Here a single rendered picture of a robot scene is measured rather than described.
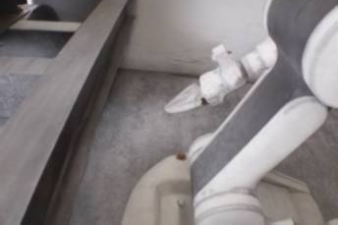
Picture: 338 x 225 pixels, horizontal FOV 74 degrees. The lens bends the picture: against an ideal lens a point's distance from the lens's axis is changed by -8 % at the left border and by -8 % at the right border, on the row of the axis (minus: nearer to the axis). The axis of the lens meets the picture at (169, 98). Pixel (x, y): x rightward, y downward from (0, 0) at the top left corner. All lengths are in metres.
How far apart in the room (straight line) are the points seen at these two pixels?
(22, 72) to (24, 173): 0.39
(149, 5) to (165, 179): 1.29
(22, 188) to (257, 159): 0.44
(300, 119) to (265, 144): 0.07
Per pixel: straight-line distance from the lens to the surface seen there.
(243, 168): 0.49
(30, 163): 0.56
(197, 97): 0.68
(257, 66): 0.66
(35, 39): 1.18
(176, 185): 0.87
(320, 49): 0.32
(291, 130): 0.44
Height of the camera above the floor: 1.07
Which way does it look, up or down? 38 degrees down
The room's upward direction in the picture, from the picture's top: 6 degrees clockwise
